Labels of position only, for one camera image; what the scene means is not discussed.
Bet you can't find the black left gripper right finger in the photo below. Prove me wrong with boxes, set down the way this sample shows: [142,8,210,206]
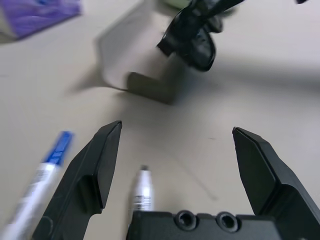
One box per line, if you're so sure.
[232,126,320,240]

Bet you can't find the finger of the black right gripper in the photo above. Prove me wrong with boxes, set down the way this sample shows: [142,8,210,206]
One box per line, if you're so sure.
[197,0,248,18]

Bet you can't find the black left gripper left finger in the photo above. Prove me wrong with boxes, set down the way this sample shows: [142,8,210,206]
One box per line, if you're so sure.
[31,120,123,240]

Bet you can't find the blue cap whiteboard marker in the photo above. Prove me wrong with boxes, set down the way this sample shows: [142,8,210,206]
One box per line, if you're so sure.
[0,130,75,240]

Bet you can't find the black sunglasses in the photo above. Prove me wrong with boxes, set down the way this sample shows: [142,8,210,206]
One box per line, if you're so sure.
[156,0,225,72]

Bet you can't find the black cap whiteboard marker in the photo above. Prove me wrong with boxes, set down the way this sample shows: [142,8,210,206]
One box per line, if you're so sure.
[128,164,154,213]

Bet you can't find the grey glasses case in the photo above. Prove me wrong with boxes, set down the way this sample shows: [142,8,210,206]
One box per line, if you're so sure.
[93,0,191,106]

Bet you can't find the purple tissue pack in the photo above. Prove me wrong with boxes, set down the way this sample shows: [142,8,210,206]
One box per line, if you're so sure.
[0,0,83,41]

